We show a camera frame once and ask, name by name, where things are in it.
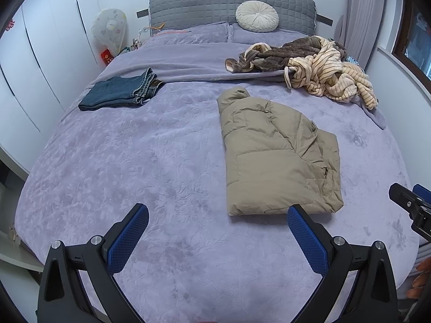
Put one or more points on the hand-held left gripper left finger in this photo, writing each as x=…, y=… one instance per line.
x=129, y=232

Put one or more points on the red wall sticker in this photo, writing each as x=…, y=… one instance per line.
x=10, y=25

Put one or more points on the fan in white cover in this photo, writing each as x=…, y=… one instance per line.
x=109, y=28

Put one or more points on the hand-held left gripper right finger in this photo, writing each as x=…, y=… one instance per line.
x=308, y=235

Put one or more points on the khaki puffer jacket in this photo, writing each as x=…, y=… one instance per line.
x=269, y=148

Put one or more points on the red packet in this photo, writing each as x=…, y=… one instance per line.
x=107, y=57

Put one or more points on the person's right hand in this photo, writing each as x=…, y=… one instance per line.
x=421, y=286

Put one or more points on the white low side furniture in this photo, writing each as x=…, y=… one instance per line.
x=16, y=259

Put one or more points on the light blue patterned cloth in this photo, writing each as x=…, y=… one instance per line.
x=355, y=63

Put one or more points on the purple fleece blanket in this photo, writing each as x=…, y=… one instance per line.
x=195, y=57

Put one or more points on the dark framed window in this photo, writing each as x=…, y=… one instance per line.
x=417, y=47

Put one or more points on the bed with purple cover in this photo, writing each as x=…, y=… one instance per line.
x=134, y=161

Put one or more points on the small bedside items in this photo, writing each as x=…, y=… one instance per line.
x=133, y=43

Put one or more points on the folded blue jeans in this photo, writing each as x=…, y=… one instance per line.
x=107, y=91

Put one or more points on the cream striped fleece garment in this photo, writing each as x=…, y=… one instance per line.
x=323, y=70

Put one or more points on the brown fleece robe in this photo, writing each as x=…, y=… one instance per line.
x=296, y=48

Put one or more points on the grey quilted headboard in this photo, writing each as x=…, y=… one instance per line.
x=195, y=6

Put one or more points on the white wardrobe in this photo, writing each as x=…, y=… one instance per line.
x=43, y=57

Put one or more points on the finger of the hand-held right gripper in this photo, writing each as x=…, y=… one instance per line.
x=404, y=198
x=422, y=192

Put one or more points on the pale grey curtain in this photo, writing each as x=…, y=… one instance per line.
x=367, y=16

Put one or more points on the round cream cushion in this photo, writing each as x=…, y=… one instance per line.
x=257, y=16

